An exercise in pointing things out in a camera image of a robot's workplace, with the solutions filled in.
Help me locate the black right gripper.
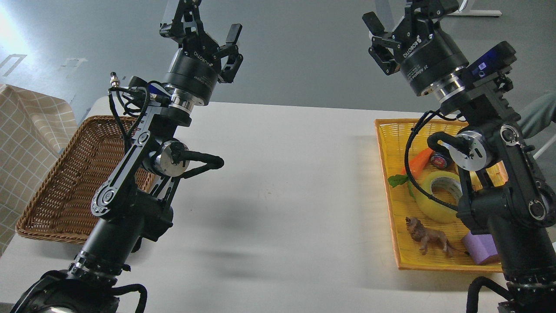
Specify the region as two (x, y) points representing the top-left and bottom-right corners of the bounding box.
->
(363, 0), (469, 97)

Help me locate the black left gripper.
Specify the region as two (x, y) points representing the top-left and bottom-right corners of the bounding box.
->
(159, 0), (244, 106)

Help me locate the yellow tape roll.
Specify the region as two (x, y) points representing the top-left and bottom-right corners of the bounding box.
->
(412, 171), (462, 223)

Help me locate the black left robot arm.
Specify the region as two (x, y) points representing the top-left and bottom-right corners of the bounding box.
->
(11, 0), (244, 313)

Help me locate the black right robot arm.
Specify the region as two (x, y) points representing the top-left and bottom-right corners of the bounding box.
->
(363, 0), (556, 313)

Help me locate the person's green sleeved forearm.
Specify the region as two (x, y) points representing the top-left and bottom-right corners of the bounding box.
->
(518, 91), (556, 139)

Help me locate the white stand base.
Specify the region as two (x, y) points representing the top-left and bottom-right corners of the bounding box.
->
(448, 0), (503, 18)

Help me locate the orange toy carrot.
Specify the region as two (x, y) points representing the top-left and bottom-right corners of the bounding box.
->
(387, 148), (433, 199)

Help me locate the small soda can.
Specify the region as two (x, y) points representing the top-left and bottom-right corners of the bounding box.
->
(429, 151), (452, 170)

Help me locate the yellow plastic basket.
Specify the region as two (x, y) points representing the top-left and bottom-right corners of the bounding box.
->
(375, 119), (508, 272)

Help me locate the toy bread croissant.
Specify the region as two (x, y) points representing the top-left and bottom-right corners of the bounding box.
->
(469, 162), (508, 191)

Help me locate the brown toy lion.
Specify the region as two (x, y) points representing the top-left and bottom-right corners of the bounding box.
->
(405, 216), (470, 257)

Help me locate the beige checkered cloth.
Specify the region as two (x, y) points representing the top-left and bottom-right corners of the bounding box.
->
(0, 84), (77, 253)

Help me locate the purple foam block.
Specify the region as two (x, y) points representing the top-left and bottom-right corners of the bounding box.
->
(461, 232), (500, 266)

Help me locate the brown wicker basket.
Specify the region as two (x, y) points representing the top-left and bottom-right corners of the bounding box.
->
(16, 115), (153, 245)

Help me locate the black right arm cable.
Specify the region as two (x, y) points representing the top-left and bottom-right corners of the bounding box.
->
(404, 110), (461, 213)

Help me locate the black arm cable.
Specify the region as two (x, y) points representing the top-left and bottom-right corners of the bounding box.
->
(404, 110), (461, 213)
(108, 72), (170, 153)

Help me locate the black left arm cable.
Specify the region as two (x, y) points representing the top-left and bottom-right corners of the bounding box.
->
(108, 72), (170, 153)

